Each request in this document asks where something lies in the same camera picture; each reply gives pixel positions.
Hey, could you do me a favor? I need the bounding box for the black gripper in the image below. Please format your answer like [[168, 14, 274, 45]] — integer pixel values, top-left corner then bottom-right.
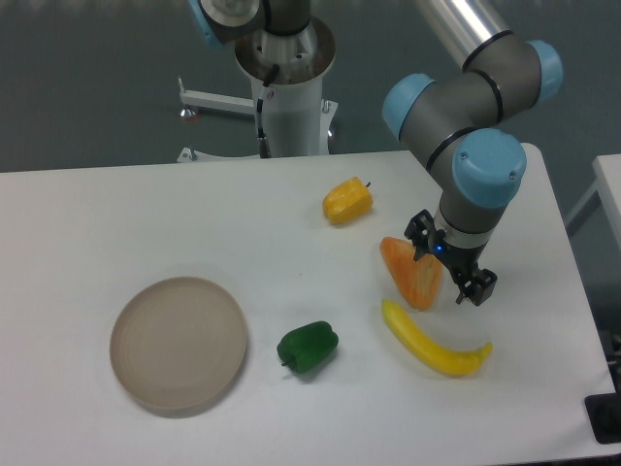
[[405, 210, 498, 306]]

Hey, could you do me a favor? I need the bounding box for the green bell pepper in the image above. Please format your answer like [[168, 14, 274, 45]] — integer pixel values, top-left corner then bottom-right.
[[277, 320, 340, 374]]

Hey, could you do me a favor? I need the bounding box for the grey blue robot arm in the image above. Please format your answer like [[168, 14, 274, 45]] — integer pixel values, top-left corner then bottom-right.
[[189, 1, 564, 305]]

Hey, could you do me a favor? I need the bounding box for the yellow bell pepper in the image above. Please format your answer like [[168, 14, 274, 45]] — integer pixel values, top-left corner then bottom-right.
[[322, 177, 374, 225]]

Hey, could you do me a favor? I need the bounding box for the orange fruit slice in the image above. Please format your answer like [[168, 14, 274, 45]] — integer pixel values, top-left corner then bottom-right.
[[379, 237, 443, 311]]

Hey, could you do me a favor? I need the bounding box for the yellow banana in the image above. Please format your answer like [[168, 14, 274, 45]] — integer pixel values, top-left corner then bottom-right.
[[381, 299, 494, 377]]

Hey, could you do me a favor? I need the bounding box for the white side table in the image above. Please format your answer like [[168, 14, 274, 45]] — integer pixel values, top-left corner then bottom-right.
[[564, 153, 621, 244]]

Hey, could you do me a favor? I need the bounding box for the black device at edge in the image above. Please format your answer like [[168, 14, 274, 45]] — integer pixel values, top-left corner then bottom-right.
[[584, 393, 620, 445]]

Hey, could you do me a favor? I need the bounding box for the beige round plate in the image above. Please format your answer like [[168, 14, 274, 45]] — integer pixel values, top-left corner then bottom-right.
[[109, 277, 248, 418]]

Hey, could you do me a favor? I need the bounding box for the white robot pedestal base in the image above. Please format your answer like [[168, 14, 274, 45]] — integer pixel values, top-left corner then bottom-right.
[[179, 17, 338, 158]]

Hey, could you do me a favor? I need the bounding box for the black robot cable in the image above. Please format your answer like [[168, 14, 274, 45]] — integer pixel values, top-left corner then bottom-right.
[[255, 63, 280, 159]]

